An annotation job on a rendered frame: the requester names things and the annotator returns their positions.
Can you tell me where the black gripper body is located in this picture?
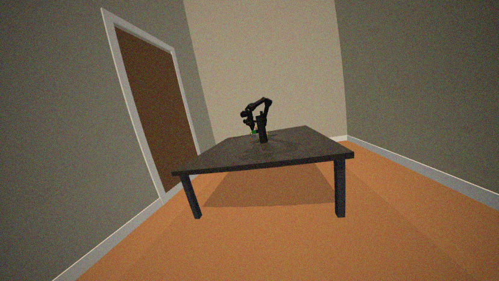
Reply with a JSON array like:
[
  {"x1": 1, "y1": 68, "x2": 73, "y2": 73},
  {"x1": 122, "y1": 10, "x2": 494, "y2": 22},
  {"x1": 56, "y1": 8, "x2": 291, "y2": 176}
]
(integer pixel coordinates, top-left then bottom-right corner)
[{"x1": 246, "y1": 116, "x2": 256, "y2": 125}]

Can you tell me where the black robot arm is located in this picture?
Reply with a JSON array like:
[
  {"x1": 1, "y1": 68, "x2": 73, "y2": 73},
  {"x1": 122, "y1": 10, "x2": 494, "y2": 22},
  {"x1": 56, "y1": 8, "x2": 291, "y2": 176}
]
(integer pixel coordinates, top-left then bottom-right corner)
[{"x1": 240, "y1": 97, "x2": 272, "y2": 126}]

